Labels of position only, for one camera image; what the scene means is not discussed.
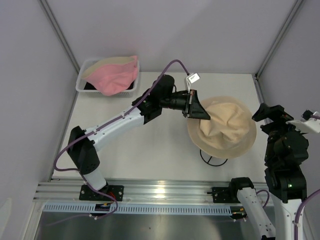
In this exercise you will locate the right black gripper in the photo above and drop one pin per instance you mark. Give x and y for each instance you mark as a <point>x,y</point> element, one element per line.
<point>276,113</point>

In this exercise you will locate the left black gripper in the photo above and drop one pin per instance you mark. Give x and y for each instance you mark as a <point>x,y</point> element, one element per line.
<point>193,108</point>

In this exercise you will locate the beige bucket hat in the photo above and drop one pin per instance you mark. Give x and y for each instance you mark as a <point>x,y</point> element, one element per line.
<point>229,133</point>

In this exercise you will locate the pink bucket hat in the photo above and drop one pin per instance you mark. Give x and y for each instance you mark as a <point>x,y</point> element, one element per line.
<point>112,75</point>

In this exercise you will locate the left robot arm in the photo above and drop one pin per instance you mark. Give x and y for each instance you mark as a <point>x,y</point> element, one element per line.
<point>84,144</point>

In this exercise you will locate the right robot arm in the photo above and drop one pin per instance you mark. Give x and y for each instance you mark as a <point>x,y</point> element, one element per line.
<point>286,150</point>

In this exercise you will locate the black hat in basket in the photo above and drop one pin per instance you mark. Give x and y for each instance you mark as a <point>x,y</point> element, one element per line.
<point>88,86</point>

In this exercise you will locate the white plastic basket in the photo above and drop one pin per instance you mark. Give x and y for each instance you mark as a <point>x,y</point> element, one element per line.
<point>80,83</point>

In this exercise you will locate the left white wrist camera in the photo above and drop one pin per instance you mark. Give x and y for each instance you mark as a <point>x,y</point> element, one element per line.
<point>190,79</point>

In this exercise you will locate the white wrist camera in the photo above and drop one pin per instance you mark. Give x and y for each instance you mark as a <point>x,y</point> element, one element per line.
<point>190,79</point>
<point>310,123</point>

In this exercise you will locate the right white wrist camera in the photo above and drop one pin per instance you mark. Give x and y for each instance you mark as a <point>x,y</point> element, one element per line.
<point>310,123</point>

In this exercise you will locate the black wire hat stand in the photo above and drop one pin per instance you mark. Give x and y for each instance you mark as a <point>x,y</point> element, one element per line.
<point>211,160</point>

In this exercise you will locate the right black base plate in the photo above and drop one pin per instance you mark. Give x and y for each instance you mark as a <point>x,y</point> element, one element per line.
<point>223,195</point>

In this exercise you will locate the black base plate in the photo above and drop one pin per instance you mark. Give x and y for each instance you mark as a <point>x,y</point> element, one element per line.
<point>223,195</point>
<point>107,193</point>

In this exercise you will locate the right aluminium corner post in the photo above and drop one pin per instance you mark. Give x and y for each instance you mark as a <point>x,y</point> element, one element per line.
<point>283,30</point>

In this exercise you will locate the aluminium corner post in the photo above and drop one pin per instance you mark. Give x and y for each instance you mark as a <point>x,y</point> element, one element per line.
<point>53,22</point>
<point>283,30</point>

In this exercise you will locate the white slotted cable duct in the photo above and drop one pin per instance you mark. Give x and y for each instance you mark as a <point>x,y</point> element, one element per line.
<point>202,210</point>

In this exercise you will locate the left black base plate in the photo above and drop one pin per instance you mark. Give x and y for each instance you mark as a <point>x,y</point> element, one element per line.
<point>107,193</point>

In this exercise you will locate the aluminium mounting rail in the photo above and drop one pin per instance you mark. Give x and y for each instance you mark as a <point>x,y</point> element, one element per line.
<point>134,191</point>

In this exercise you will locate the left aluminium corner post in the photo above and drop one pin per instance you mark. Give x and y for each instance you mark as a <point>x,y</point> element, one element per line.
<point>53,22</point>

